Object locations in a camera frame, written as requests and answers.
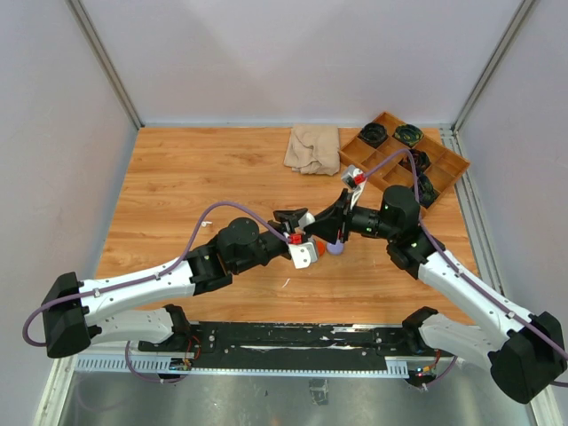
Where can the purple round case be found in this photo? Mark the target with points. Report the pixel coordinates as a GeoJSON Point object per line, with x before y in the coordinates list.
{"type": "Point", "coordinates": [335, 249]}

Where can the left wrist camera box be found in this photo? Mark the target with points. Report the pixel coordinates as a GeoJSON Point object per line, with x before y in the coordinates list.
{"type": "Point", "coordinates": [303, 250]}

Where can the dark rolled sock top-left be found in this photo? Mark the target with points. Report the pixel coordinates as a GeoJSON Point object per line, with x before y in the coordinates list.
{"type": "Point", "coordinates": [373, 134]}

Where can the dark rolled sock middle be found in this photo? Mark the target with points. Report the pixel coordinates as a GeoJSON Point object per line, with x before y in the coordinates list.
{"type": "Point", "coordinates": [420, 159]}

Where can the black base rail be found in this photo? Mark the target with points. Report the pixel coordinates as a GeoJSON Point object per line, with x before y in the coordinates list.
{"type": "Point", "coordinates": [288, 347]}

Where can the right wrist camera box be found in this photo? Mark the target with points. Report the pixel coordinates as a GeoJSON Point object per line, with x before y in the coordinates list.
{"type": "Point", "coordinates": [355, 179]}

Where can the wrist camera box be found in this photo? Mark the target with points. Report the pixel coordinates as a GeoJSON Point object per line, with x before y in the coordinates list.
{"type": "Point", "coordinates": [355, 179]}
{"type": "Point", "coordinates": [303, 250]}

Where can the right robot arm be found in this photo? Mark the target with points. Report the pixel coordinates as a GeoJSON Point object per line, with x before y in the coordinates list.
{"type": "Point", "coordinates": [523, 352]}

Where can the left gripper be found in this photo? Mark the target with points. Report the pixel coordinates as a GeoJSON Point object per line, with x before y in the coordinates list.
{"type": "Point", "coordinates": [289, 220]}

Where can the beige folded cloth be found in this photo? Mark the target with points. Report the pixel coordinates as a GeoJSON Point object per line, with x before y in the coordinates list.
{"type": "Point", "coordinates": [313, 149]}

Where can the dark rolled sock bottom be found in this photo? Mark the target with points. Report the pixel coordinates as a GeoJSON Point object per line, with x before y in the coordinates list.
{"type": "Point", "coordinates": [427, 194]}

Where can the orange round case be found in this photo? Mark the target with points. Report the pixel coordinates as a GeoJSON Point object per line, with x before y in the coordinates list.
{"type": "Point", "coordinates": [321, 247]}

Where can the wooden compartment tray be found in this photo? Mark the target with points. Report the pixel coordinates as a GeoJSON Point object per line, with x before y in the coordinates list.
{"type": "Point", "coordinates": [443, 168]}

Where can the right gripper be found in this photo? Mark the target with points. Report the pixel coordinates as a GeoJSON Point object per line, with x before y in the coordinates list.
{"type": "Point", "coordinates": [335, 218]}

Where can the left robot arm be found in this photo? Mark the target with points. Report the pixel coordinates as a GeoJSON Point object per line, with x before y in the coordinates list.
{"type": "Point", "coordinates": [79, 313]}

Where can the white round case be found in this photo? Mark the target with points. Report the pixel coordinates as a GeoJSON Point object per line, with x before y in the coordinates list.
{"type": "Point", "coordinates": [306, 219]}

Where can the dark rolled sock top-right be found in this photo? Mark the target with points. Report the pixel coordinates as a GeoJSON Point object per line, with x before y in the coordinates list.
{"type": "Point", "coordinates": [408, 134]}

